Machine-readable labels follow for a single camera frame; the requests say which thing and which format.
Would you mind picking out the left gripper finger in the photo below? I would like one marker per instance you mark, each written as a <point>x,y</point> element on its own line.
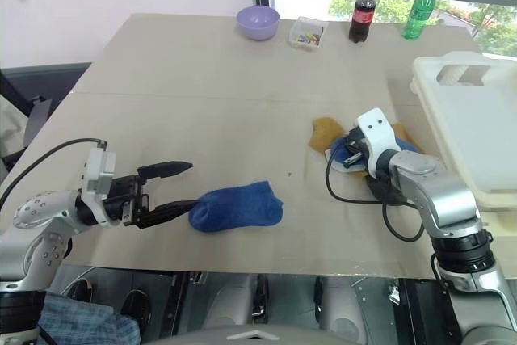
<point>169,211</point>
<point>165,169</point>

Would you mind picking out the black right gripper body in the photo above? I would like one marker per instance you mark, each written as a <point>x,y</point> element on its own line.
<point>356,141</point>

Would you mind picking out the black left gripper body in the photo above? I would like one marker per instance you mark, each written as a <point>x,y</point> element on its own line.
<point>121,199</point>

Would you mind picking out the blue sock with white label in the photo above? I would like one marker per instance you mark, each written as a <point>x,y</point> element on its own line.
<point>343,151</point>

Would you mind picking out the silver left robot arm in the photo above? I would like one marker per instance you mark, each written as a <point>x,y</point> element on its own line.
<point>38,207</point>

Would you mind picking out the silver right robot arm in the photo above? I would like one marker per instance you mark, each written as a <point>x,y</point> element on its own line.
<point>440,195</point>

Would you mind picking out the mustard brown sock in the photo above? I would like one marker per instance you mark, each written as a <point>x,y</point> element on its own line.
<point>325,135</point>

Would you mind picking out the blue terry sock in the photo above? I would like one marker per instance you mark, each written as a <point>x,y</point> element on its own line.
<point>238,207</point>

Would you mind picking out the white plastic basket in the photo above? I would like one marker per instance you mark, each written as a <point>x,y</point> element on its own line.
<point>472,131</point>

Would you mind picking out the black rounded shoe shape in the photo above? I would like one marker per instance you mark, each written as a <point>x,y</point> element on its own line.
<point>85,288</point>
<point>135,306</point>

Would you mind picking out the silver left robot leg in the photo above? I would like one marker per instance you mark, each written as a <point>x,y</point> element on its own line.
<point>232,300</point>

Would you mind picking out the silver robot leg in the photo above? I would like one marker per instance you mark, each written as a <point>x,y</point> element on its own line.
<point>343,304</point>
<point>232,300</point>

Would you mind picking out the clear box of coloured clips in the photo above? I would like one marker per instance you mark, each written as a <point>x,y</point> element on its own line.
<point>307,34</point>

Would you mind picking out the cola bottle with red cap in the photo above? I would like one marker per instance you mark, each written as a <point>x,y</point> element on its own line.
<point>361,18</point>

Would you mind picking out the blue checked cloth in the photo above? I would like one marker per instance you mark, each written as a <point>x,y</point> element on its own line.
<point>89,321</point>

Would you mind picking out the dark grey chair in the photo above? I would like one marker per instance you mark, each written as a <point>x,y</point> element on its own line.
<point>44,86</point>

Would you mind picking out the silver right robot leg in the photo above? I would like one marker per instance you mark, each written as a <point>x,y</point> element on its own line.
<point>343,304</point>

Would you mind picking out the green bottle with yellow cap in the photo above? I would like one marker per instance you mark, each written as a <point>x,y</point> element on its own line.
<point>420,11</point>

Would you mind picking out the purple plastic bowl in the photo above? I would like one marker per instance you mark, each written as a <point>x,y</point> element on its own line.
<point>257,22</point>

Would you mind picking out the grey robot torso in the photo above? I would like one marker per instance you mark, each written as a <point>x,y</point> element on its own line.
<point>282,335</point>

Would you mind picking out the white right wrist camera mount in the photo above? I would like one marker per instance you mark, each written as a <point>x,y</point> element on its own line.
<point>377,131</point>

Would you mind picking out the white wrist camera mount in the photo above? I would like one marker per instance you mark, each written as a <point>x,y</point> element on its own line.
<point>99,171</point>
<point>377,131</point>

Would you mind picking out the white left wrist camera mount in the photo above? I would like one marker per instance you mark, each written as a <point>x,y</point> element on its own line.
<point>99,171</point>

